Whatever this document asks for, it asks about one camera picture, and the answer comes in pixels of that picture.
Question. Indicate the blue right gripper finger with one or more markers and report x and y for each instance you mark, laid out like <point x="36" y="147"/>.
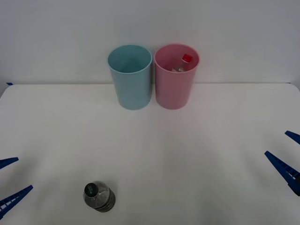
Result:
<point x="294" y="136"/>
<point x="284" y="167"/>

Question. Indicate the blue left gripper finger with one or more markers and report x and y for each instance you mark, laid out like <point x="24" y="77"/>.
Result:
<point x="7" y="162"/>
<point x="14" y="198"/>

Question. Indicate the dark bottle with black cap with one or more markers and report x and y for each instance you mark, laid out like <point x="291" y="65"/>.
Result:
<point x="100" y="195"/>

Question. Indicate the pink plastic bin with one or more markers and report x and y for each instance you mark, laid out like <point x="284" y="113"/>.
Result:
<point x="173" y="90"/>

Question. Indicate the clear bottle with red cap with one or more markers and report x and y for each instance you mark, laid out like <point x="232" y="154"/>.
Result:
<point x="185" y="62"/>

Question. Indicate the pale blue plastic bin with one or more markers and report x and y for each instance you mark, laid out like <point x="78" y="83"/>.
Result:
<point x="132" y="89"/>

